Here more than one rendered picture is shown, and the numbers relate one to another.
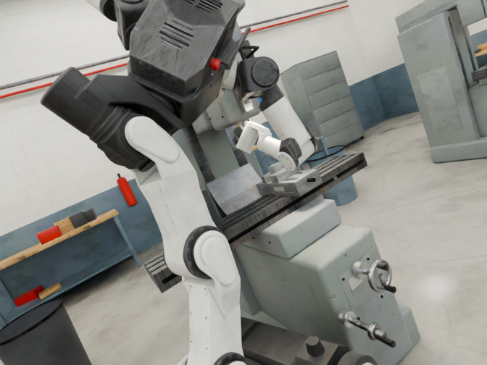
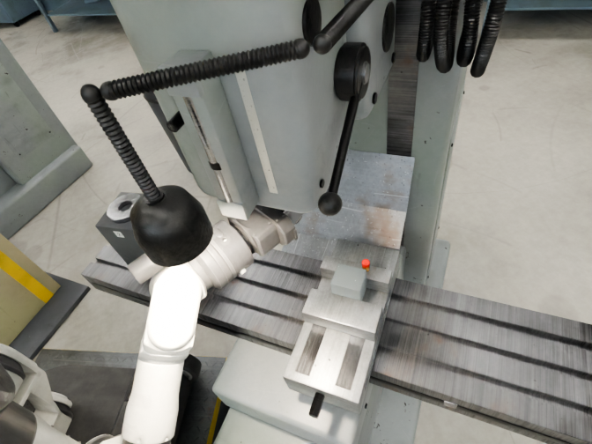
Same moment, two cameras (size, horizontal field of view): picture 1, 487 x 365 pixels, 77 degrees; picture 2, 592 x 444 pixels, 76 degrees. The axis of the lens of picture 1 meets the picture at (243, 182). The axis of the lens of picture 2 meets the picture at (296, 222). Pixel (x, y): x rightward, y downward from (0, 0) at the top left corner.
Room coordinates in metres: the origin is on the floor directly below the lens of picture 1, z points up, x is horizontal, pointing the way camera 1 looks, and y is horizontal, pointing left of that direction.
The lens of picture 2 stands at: (1.24, -0.50, 1.70)
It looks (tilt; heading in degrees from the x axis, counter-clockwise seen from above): 48 degrees down; 58
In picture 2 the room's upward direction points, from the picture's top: 13 degrees counter-clockwise
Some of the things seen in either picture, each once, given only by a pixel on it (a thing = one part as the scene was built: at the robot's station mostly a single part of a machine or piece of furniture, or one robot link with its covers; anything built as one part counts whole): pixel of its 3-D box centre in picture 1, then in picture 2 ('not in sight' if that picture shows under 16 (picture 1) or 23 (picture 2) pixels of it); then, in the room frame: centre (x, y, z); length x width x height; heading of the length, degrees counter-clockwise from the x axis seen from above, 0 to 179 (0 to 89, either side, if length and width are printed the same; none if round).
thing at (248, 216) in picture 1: (267, 208); (299, 304); (1.47, -0.06, 0.87); 1.24 x 0.23 x 0.08; 115
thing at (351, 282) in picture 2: (277, 169); (349, 284); (1.53, -0.19, 1.02); 0.06 x 0.05 x 0.06; 116
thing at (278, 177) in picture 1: (285, 173); (342, 314); (1.48, -0.21, 1.00); 0.15 x 0.06 x 0.04; 116
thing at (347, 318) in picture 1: (364, 326); not in sight; (0.95, -0.19, 0.49); 0.22 x 0.06 x 0.06; 25
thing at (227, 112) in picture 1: (225, 90); (255, 75); (1.49, -0.09, 1.47); 0.21 x 0.19 x 0.32; 115
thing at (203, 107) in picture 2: (238, 88); (218, 145); (1.39, -0.14, 1.45); 0.04 x 0.04 x 0.21; 25
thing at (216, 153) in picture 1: (230, 213); (377, 169); (2.05, 0.17, 0.78); 0.50 x 0.47 x 1.56; 25
